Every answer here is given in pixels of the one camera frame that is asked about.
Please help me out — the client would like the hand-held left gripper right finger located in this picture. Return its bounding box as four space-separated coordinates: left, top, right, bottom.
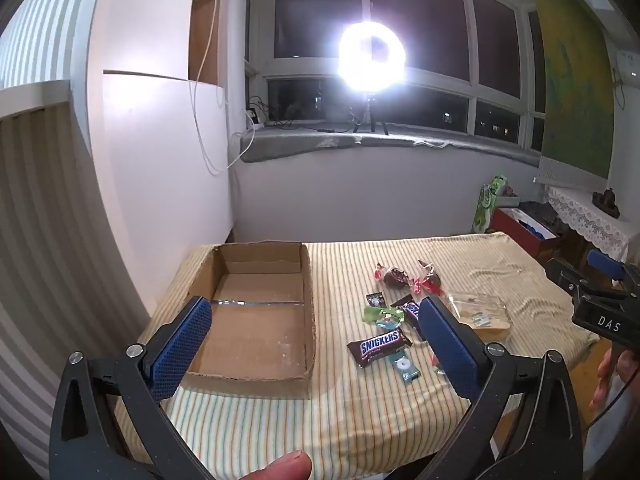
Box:
419 296 586 480

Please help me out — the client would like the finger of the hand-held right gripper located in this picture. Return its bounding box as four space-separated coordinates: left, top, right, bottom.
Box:
546 258 603 307
587 249 640 292

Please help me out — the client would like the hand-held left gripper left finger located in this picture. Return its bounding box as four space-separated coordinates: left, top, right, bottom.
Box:
50 296 216 480

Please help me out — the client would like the mint candy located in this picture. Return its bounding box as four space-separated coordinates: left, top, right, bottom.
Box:
391 352 420 385

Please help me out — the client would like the small dark chocolate bar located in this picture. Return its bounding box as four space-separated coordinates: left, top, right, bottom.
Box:
390 295 427 343

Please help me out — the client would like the brown chocolate bar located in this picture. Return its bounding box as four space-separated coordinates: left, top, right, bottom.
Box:
347 329 413 368

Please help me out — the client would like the cardboard box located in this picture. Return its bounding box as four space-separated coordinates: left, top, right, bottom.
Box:
186 241 318 401

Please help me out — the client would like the green candy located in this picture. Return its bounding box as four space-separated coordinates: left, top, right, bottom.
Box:
362 305 406 330

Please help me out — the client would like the person's right hand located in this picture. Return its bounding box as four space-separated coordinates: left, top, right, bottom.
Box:
589 347 640 413

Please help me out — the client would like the person's left hand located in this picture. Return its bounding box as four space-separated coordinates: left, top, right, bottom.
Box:
235 451 313 480

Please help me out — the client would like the white lace cloth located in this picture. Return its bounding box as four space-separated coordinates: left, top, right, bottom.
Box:
545 185 640 266

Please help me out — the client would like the clear plastic biscuit packet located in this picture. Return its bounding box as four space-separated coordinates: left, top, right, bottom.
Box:
447 292 512 338

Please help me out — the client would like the dark figurine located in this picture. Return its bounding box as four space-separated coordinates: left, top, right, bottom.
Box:
592 187 622 219

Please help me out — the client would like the red box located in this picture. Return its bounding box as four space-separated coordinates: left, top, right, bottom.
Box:
490 206 563 261

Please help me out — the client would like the round chocolate candy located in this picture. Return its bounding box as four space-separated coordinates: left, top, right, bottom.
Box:
410 259 446 297
372 261 412 288

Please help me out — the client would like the green gift bag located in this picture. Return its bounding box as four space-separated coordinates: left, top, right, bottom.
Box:
472 175 511 235

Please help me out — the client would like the white cabinet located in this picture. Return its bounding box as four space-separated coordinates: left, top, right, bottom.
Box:
85 0 236 321

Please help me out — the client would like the large window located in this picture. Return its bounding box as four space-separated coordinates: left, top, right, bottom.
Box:
247 0 548 153

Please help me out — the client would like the green wall poster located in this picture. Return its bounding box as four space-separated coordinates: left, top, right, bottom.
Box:
522 0 621 181

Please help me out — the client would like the ring light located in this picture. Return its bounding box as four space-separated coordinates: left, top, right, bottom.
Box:
337 22 407 93

